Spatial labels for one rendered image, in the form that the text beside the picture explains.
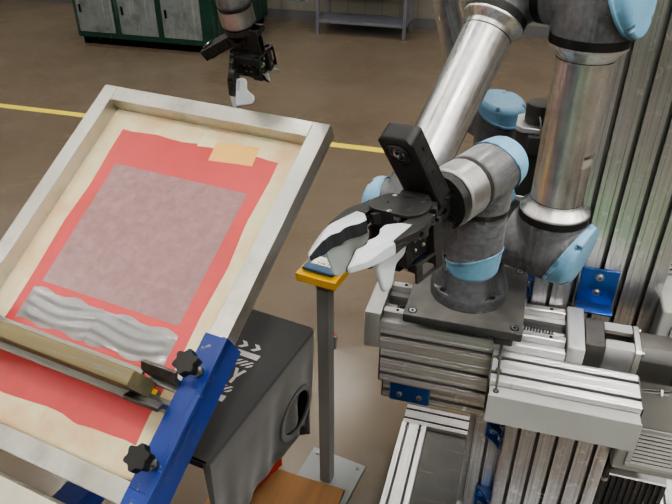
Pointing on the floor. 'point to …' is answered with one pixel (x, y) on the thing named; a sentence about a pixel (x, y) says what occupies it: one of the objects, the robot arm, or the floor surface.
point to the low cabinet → (153, 22)
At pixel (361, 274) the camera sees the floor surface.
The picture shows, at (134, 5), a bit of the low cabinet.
